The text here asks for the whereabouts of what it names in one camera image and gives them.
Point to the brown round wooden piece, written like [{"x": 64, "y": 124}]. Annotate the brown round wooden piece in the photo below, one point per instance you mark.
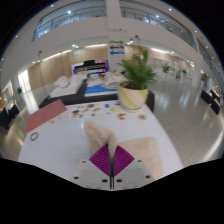
[{"x": 142, "y": 117}]

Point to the blue board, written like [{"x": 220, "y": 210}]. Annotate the blue board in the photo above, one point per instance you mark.
[{"x": 96, "y": 90}]

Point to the group of black chairs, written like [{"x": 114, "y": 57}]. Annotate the group of black chairs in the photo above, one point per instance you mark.
[
  {"x": 6, "y": 118},
  {"x": 211, "y": 101}
]

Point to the white flat box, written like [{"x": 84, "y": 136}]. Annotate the white flat box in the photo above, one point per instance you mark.
[{"x": 66, "y": 90}]

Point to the small green background plant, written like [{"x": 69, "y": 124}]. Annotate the small green background plant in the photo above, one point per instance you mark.
[
  {"x": 19, "y": 90},
  {"x": 166, "y": 67}
]

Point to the brown curved wooden piece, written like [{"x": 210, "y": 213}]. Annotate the brown curved wooden piece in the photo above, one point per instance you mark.
[{"x": 120, "y": 115}]

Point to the potted plant in striped pot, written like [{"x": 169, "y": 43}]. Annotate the potted plant in striped pot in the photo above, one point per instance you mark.
[{"x": 131, "y": 98}]

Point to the black low table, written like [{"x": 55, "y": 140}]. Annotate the black low table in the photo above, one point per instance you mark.
[{"x": 75, "y": 98}]

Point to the purple display screen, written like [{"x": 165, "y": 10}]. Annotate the purple display screen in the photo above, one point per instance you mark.
[{"x": 106, "y": 63}]

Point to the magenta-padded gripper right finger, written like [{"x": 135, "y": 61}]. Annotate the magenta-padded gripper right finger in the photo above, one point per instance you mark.
[{"x": 123, "y": 160}]

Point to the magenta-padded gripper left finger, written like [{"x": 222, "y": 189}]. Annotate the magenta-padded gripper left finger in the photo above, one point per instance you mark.
[{"x": 100, "y": 160}]

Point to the beige towel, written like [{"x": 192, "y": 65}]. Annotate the beige towel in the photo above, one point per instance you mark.
[{"x": 98, "y": 136}]

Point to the white sign with coloured arrows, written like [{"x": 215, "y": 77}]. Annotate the white sign with coloured arrows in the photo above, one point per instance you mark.
[{"x": 116, "y": 63}]

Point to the red rectangular mat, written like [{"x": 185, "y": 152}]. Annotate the red rectangular mat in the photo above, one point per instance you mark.
[{"x": 45, "y": 116}]

